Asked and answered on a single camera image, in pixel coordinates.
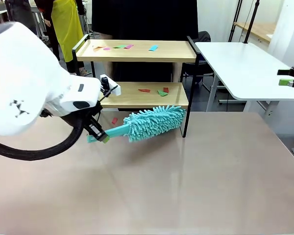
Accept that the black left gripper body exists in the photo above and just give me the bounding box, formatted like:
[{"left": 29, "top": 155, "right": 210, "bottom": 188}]
[{"left": 63, "top": 107, "right": 106, "bottom": 141}]

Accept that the teal microfiber duster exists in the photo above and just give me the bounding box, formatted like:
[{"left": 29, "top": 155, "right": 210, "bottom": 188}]
[{"left": 87, "top": 104, "right": 187, "bottom": 144}]

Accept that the white side table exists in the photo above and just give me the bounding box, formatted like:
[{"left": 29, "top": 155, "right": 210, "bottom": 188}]
[{"left": 194, "top": 41, "right": 294, "bottom": 119}]

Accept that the wooden workbench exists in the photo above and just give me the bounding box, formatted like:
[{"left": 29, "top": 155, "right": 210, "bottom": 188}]
[{"left": 234, "top": 21, "right": 277, "bottom": 45}]

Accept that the black upright pole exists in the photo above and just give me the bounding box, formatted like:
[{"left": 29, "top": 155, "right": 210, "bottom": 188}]
[{"left": 242, "top": 0, "right": 260, "bottom": 45}]

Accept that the black tripod stand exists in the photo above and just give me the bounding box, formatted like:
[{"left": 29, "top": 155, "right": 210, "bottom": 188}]
[{"left": 228, "top": 0, "right": 244, "bottom": 42}]

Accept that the black office chair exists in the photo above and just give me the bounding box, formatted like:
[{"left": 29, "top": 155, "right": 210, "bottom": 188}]
[{"left": 181, "top": 30, "right": 215, "bottom": 91}]

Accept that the person in yellow apron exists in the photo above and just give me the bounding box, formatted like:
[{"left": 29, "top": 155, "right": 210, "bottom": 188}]
[{"left": 34, "top": 0, "right": 89, "bottom": 76}]

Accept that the person in grey top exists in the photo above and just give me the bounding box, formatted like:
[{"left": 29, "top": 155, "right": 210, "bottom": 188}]
[{"left": 4, "top": 0, "right": 40, "bottom": 37}]

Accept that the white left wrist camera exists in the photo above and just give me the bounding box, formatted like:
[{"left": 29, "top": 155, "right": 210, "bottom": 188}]
[{"left": 99, "top": 74, "right": 122, "bottom": 96}]

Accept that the thick black cable hose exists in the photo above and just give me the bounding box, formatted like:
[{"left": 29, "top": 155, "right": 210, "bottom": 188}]
[{"left": 0, "top": 122, "right": 85, "bottom": 162}]

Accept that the two-tier wooden shelf black frame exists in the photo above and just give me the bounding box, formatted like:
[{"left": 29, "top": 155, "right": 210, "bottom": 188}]
[{"left": 72, "top": 34, "right": 201, "bottom": 139}]

